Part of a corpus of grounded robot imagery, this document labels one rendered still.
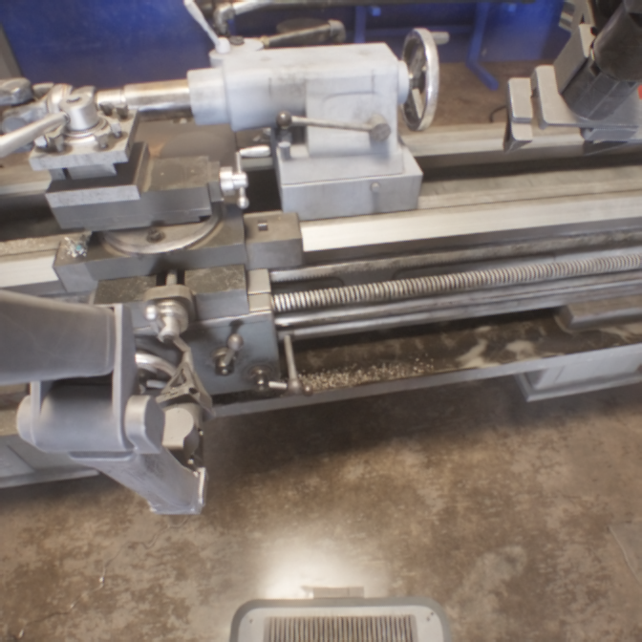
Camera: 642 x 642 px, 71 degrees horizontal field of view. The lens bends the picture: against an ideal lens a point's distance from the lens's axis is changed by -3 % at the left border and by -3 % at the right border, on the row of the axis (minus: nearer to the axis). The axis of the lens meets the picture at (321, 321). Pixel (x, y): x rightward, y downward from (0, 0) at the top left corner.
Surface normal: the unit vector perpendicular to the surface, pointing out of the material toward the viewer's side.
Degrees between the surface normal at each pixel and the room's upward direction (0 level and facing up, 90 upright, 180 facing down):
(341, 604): 45
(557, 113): 30
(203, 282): 0
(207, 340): 90
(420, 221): 36
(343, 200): 90
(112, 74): 90
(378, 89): 82
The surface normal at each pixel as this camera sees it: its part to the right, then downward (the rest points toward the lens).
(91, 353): 0.99, 0.04
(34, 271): 0.09, -0.10
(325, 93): 0.16, 0.65
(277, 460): 0.00, -0.65
